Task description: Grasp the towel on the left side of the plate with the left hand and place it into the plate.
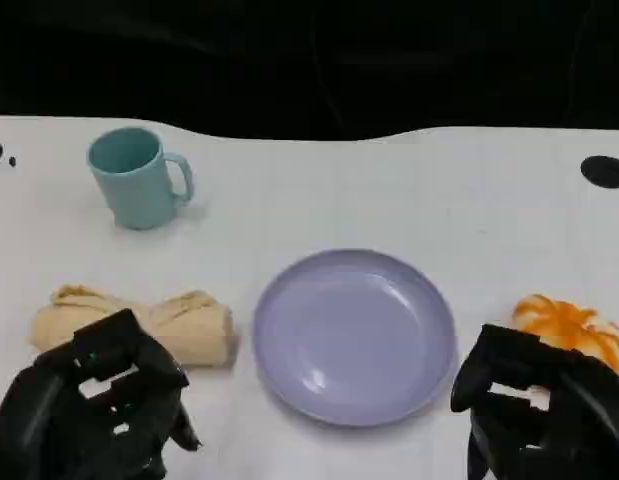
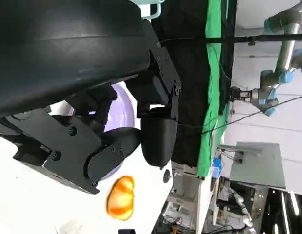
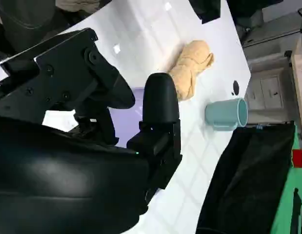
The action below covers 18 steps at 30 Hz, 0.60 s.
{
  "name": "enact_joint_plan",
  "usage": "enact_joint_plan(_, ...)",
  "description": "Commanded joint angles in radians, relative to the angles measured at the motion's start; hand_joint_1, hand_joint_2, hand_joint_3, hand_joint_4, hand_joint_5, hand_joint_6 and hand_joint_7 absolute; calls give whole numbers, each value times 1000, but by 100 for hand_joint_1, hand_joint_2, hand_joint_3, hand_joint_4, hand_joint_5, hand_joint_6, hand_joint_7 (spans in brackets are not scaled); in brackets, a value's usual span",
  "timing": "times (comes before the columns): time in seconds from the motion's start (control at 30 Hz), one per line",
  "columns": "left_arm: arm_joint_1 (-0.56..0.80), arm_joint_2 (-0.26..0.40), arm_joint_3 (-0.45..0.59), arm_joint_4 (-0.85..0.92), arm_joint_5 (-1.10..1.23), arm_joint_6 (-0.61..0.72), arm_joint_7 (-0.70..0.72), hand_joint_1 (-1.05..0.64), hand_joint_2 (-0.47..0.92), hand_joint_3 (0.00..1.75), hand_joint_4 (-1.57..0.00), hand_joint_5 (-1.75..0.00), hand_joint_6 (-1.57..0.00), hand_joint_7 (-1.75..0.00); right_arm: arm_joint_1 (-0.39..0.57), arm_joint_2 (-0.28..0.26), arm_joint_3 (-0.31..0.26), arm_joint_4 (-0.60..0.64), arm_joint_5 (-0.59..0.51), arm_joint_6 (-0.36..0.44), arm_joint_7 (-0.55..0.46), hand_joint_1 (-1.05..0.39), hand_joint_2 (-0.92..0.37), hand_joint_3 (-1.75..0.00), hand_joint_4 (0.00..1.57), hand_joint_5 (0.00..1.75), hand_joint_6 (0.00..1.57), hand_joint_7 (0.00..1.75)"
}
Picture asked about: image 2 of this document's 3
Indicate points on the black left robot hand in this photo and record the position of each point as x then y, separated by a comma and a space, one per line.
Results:
67, 53

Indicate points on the lilac plate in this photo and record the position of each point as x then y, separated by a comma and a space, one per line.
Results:
122, 109

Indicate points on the pale green mug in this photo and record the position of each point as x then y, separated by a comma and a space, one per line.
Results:
157, 11

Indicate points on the black backdrop cloth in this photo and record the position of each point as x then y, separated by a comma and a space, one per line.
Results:
189, 61

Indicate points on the green cloth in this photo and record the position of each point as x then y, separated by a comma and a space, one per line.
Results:
213, 73

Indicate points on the orange and white bread roll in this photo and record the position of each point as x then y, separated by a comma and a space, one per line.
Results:
121, 197

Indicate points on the white workshop desk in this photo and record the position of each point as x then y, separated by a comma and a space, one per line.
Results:
189, 195

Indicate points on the small blue item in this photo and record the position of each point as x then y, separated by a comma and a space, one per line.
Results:
217, 167

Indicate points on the black horizontal pole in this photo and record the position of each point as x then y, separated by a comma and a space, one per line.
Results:
267, 38

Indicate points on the grey metal box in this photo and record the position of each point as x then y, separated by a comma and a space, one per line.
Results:
258, 163

